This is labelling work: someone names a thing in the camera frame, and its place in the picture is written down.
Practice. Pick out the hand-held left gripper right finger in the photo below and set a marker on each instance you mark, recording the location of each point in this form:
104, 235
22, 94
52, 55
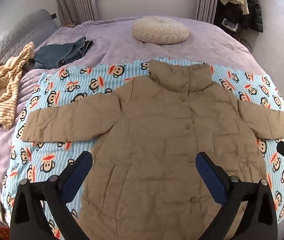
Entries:
210, 177

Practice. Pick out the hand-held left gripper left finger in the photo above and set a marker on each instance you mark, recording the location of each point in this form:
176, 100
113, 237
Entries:
78, 172

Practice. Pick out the tan puffer jacket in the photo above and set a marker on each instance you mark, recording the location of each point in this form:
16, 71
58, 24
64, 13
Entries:
157, 130

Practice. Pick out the monkey print striped blanket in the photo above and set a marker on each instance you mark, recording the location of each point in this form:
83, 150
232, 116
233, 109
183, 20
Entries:
57, 97

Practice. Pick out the yellow striped garment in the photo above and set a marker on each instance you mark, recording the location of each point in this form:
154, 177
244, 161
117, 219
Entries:
4, 90

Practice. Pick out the folded blue jeans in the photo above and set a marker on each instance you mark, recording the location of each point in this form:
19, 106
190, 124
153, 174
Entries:
57, 53

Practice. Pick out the purple bed cover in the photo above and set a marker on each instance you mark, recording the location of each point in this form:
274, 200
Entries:
107, 42

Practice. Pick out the black hanging coat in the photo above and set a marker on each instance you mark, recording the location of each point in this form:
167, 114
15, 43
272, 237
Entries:
254, 10

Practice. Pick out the small bedside table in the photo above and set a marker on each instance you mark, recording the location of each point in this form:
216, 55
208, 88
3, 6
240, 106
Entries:
68, 25

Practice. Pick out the dark hanging garment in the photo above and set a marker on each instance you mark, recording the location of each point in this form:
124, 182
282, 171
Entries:
232, 12

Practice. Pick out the round cream cushion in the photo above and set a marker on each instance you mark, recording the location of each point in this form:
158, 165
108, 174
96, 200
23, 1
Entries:
160, 31

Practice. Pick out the grey padded headboard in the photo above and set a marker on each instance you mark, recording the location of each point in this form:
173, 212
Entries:
19, 27

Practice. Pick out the grey curtain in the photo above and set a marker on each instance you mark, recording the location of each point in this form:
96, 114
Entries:
208, 2
74, 2

